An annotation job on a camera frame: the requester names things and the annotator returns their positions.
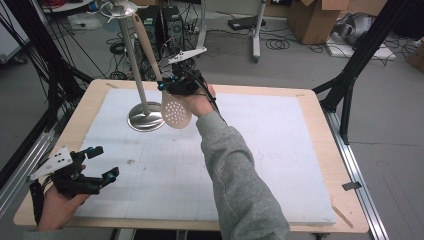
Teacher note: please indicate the metal stand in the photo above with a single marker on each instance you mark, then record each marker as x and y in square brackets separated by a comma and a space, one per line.
[146, 116]

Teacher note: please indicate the aluminium rail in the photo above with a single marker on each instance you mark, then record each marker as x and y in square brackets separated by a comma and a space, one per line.
[366, 206]
[20, 180]

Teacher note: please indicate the blue roll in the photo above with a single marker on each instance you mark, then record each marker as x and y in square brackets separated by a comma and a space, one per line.
[94, 6]

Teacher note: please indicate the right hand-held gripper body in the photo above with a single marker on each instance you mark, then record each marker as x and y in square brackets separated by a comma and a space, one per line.
[183, 85]

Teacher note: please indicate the white plastic sheet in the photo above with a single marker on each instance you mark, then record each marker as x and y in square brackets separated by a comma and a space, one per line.
[83, 21]

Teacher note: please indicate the person's right hand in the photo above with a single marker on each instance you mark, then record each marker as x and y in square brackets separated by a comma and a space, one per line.
[200, 105]

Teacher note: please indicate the person's left hand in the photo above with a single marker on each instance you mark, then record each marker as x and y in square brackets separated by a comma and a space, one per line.
[56, 210]

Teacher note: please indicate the red tool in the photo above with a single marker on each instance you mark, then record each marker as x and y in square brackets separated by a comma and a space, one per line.
[55, 2]

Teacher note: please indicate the small cardboard box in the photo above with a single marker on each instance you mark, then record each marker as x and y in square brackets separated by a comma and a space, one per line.
[418, 56]

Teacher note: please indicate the black computer tower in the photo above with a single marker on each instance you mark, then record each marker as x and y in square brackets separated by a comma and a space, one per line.
[151, 20]

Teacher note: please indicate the grey computer tower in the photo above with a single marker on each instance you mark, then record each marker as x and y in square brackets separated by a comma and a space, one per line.
[174, 26]

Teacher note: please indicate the white cabinet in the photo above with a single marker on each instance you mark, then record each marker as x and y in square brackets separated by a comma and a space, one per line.
[10, 40]

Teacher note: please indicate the grey machine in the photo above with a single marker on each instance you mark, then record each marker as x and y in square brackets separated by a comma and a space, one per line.
[356, 26]

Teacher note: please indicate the white floor stand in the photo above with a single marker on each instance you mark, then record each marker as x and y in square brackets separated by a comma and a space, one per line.
[201, 33]
[256, 40]

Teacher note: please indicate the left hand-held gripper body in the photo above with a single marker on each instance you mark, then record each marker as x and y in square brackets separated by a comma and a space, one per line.
[70, 181]

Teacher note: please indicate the grey tape piece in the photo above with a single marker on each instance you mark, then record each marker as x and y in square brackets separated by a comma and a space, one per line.
[351, 186]

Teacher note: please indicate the beige slotted spatula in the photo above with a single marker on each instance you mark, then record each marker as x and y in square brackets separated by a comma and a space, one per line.
[176, 113]

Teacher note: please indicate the flat black box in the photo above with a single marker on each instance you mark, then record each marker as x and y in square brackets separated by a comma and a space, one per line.
[243, 22]

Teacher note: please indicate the tall cardboard box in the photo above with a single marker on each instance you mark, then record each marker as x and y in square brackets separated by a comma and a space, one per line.
[310, 23]

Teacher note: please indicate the black metal frame post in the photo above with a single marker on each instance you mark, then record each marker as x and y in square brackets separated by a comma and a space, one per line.
[369, 43]
[55, 76]

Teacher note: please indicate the white table mat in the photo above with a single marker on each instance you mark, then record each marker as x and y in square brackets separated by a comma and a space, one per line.
[283, 150]

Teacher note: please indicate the white floor board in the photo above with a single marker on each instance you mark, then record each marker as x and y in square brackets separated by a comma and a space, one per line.
[366, 51]

